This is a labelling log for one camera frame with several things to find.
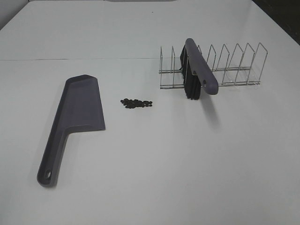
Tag grey hand brush black bristles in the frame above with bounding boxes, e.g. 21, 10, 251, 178
180, 38, 218, 100

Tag grey plastic dustpan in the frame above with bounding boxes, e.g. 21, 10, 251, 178
37, 75, 105, 188

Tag pile of coffee beans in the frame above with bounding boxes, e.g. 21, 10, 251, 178
120, 98, 153, 109

